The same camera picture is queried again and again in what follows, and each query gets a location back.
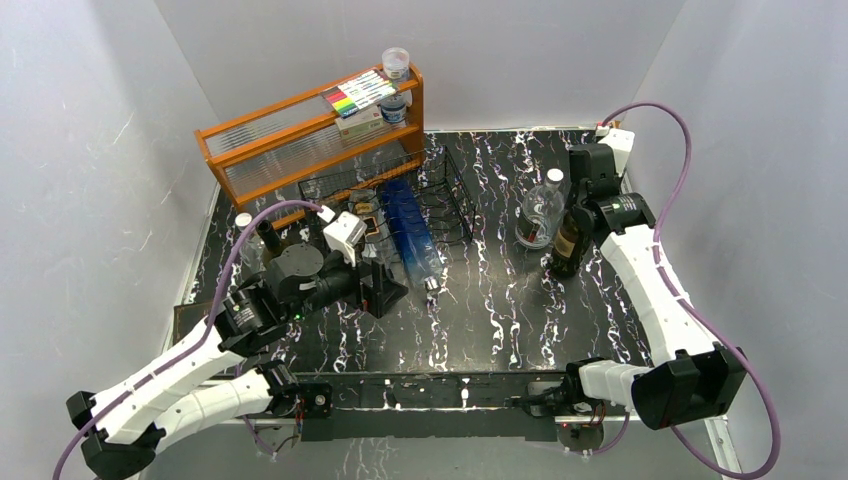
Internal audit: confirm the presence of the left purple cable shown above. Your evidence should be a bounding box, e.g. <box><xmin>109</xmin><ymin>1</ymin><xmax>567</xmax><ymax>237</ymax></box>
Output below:
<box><xmin>51</xmin><ymin>199</ymin><xmax>326</xmax><ymax>480</ymax></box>

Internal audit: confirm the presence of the small clear bottle left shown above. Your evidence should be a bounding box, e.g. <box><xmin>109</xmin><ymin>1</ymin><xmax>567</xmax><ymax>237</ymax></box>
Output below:
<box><xmin>235</xmin><ymin>213</ymin><xmax>265</xmax><ymax>279</ymax></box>

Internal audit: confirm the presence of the white cardboard box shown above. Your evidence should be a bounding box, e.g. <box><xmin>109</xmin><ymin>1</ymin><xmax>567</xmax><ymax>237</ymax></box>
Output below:
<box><xmin>335</xmin><ymin>105</ymin><xmax>385</xmax><ymax>140</ymax></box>

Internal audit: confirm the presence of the blue glass bottle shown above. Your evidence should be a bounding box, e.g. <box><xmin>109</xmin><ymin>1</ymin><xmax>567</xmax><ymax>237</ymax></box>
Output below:
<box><xmin>381</xmin><ymin>178</ymin><xmax>444</xmax><ymax>293</ymax></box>

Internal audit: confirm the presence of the dark book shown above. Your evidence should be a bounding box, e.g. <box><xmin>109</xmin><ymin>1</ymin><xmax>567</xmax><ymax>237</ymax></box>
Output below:
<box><xmin>171</xmin><ymin>300</ymin><xmax>212</xmax><ymax>345</ymax></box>

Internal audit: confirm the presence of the olive green wine bottle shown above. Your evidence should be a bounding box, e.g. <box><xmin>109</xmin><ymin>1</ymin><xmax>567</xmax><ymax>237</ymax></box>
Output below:
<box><xmin>548</xmin><ymin>211</ymin><xmax>591</xmax><ymax>279</ymax></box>

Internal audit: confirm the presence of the clear bottle white cap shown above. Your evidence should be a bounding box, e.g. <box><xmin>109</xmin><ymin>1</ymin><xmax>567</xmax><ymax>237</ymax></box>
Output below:
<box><xmin>515</xmin><ymin>168</ymin><xmax>565</xmax><ymax>250</ymax></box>

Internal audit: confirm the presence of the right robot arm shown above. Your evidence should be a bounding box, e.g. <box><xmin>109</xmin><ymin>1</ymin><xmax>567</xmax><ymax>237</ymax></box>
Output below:
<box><xmin>512</xmin><ymin>144</ymin><xmax>746</xmax><ymax>430</ymax></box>

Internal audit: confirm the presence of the marker pen set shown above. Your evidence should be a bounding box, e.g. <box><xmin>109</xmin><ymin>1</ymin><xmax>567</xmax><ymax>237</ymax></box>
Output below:
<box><xmin>321</xmin><ymin>68</ymin><xmax>399</xmax><ymax>118</ymax></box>

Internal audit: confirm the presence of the purple cable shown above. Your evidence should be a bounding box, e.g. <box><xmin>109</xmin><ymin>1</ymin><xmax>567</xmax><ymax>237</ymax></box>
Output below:
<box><xmin>602</xmin><ymin>101</ymin><xmax>782</xmax><ymax>480</ymax></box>
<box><xmin>51</xmin><ymin>199</ymin><xmax>326</xmax><ymax>480</ymax></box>

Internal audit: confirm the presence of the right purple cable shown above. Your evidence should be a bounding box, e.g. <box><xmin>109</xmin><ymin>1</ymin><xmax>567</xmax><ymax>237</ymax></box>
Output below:
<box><xmin>602</xmin><ymin>101</ymin><xmax>782</xmax><ymax>480</ymax></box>

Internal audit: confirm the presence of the clear whisky bottle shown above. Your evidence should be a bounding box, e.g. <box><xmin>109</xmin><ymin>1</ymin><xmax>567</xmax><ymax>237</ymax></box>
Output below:
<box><xmin>349</xmin><ymin>189</ymin><xmax>394</xmax><ymax>264</ymax></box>

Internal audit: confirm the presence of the clear plastic jar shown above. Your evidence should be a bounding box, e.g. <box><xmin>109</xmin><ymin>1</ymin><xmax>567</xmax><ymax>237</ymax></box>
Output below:
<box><xmin>381</xmin><ymin>47</ymin><xmax>410</xmax><ymax>83</ymax></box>

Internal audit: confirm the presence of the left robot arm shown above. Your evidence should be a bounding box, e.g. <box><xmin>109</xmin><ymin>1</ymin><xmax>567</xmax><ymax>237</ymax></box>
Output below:
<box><xmin>66</xmin><ymin>243</ymin><xmax>409</xmax><ymax>479</ymax></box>

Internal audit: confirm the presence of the black wire wine rack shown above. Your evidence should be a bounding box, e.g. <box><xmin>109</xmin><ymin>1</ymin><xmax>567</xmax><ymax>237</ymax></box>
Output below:
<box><xmin>298</xmin><ymin>146</ymin><xmax>477</xmax><ymax>290</ymax></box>

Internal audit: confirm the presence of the dark green wine bottle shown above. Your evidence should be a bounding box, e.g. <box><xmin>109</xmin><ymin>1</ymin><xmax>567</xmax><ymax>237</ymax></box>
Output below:
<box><xmin>256</xmin><ymin>220</ymin><xmax>289</xmax><ymax>261</ymax></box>

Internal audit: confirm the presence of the orange wooden shelf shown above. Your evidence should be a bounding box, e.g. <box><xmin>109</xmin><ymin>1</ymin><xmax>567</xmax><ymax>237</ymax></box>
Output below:
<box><xmin>194</xmin><ymin>65</ymin><xmax>426</xmax><ymax>215</ymax></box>

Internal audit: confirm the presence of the blue label jar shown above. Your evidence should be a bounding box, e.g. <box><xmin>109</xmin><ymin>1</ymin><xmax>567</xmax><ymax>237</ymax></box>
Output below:
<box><xmin>379</xmin><ymin>93</ymin><xmax>407</xmax><ymax>124</ymax></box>

